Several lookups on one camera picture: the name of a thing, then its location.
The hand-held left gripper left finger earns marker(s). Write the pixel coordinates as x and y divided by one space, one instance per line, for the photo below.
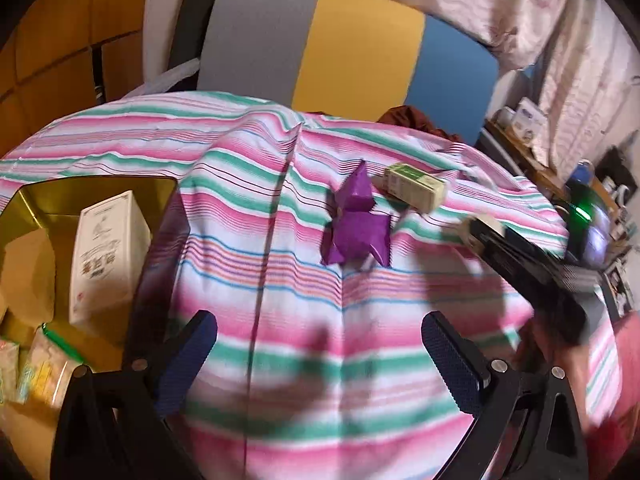
187 355

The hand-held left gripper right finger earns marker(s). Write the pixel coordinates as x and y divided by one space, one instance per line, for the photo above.
452 362

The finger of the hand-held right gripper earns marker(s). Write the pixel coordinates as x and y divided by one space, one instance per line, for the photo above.
535 280

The small cream object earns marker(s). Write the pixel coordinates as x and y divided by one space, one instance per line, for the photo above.
470 232

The large cream carton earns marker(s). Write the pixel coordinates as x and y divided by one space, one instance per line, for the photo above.
107 260

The yellow green snack packet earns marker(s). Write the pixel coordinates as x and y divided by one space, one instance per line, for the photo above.
45 365

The brown sponge block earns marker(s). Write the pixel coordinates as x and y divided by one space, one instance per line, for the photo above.
27 280

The golden box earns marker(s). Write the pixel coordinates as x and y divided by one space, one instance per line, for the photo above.
55 200

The person's right hand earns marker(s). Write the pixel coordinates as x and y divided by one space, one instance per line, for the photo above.
570 365

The blue round fan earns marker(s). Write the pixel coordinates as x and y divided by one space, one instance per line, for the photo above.
580 172

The wooden desk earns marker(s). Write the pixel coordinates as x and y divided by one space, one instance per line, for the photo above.
537 172

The pink green striped blanket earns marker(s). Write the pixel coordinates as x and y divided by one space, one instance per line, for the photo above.
300 310

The white box with blue label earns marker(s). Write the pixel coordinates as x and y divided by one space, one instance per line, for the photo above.
530 120

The small cream green box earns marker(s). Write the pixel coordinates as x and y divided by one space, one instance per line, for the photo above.
415 187

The purple paper packet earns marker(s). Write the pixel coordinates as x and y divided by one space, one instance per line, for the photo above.
357 190
360 237

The white cup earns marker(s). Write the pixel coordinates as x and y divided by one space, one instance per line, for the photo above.
505 117

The pale noodle packet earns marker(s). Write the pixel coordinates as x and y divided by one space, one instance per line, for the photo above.
7 370

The pink patterned curtain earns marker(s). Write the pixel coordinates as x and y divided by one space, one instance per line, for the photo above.
575 60

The red brown cloth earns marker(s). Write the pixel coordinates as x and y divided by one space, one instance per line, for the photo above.
415 117

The grey yellow blue chair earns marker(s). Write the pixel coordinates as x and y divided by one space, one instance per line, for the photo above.
360 50

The dark cloth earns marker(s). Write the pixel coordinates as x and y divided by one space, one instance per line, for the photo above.
200 15

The wooden cabinet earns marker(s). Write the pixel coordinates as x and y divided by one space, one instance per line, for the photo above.
60 35

